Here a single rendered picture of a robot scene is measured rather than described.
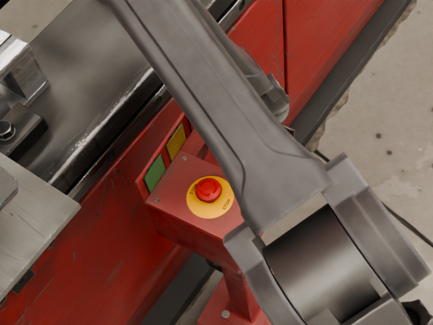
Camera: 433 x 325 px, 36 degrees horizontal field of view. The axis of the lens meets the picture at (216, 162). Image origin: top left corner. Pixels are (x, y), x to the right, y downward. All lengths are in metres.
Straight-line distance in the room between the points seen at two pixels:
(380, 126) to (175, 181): 1.08
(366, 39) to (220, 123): 1.73
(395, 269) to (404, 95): 1.67
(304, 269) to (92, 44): 0.74
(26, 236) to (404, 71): 1.55
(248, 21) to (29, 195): 0.60
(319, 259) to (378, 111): 1.63
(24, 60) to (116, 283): 0.50
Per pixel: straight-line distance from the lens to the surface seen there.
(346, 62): 2.09
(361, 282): 0.43
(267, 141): 0.44
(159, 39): 0.46
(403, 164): 1.96
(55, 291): 1.15
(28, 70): 1.03
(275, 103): 0.84
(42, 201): 0.81
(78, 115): 1.02
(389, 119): 2.03
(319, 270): 0.43
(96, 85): 1.05
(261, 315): 1.62
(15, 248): 0.79
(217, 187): 0.99
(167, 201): 1.02
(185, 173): 1.04
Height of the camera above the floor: 1.67
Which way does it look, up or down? 59 degrees down
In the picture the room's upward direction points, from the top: 12 degrees counter-clockwise
